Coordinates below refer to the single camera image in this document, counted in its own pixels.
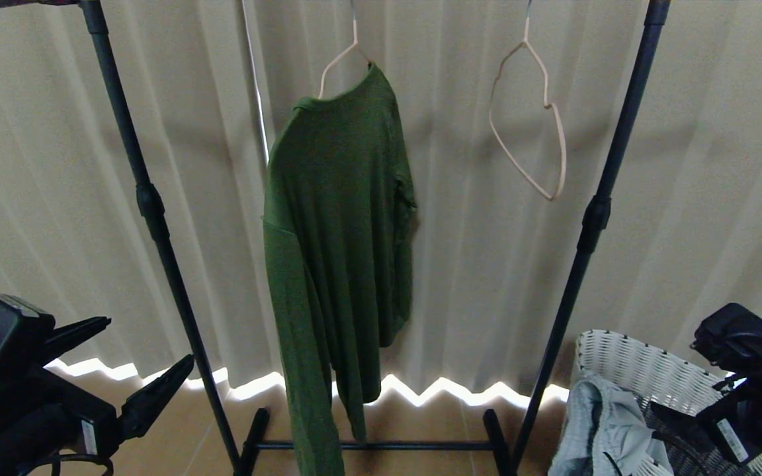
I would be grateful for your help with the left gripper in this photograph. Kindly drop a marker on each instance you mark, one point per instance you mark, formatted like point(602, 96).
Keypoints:
point(57, 423)

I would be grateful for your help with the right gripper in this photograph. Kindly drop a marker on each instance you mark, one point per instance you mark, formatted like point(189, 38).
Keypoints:
point(745, 430)

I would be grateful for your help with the pale grey garment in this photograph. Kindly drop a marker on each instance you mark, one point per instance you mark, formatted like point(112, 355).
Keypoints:
point(599, 430)

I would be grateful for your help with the green long-sleeved shirt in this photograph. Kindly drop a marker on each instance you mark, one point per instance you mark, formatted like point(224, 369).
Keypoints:
point(335, 231)

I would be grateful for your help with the pink clothes hanger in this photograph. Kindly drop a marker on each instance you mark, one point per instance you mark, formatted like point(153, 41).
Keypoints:
point(563, 155)
point(336, 65)

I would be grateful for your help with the white laundry basket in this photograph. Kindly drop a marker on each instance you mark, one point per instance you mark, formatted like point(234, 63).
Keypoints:
point(632, 357)

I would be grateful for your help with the black clothes rack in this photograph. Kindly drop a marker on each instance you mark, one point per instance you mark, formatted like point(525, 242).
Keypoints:
point(596, 215)

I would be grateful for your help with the beige curtain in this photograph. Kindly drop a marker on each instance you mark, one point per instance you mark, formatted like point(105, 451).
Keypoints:
point(718, 165)

